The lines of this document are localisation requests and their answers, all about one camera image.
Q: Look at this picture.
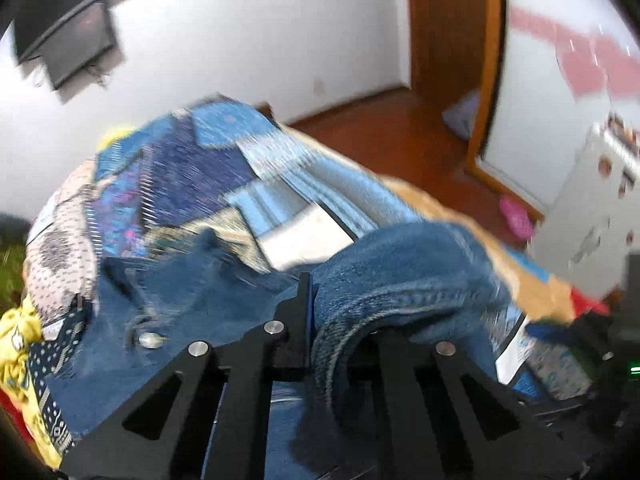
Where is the blue denim jacket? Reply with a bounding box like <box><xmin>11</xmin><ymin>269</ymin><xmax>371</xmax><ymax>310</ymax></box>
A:
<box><xmin>46</xmin><ymin>221</ymin><xmax>511</xmax><ymax>479</ymax></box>

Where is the white storage box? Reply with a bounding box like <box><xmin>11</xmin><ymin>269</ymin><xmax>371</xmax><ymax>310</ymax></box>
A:
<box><xmin>528</xmin><ymin>115</ymin><xmax>639</xmax><ymax>299</ymax></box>

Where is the pink slipper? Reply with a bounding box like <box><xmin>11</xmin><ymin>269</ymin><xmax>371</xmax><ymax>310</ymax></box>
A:
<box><xmin>498</xmin><ymin>195</ymin><xmax>535</xmax><ymax>242</ymax></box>

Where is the yellow cartoon blanket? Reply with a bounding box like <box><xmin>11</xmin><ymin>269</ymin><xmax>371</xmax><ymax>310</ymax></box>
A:
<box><xmin>0</xmin><ymin>296</ymin><xmax>62</xmax><ymax>469</ymax></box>

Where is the blue patchwork bedspread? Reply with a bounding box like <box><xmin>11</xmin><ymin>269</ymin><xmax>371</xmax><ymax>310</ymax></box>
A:
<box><xmin>22</xmin><ymin>94</ymin><xmax>597</xmax><ymax>456</ymax></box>

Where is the dark green plush cushion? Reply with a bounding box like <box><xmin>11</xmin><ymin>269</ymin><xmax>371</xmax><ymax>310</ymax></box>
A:
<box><xmin>0</xmin><ymin>212</ymin><xmax>30</xmax><ymax>247</ymax></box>

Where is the white wardrobe sliding door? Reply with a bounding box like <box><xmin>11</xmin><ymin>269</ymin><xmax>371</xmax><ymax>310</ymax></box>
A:
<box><xmin>480</xmin><ymin>0</ymin><xmax>639</xmax><ymax>211</ymax></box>

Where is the yellow round object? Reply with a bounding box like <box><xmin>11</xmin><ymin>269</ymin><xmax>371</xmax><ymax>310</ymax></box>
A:
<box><xmin>96</xmin><ymin>126</ymin><xmax>134</xmax><ymax>152</ymax></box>

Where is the brown wooden door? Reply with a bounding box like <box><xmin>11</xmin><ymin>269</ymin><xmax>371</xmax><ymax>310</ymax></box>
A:
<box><xmin>409</xmin><ymin>0</ymin><xmax>506</xmax><ymax>159</ymax></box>

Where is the small black wall monitor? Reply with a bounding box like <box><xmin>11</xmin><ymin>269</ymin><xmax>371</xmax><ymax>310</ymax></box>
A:
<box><xmin>40</xmin><ymin>2</ymin><xmax>117</xmax><ymax>90</ymax></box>

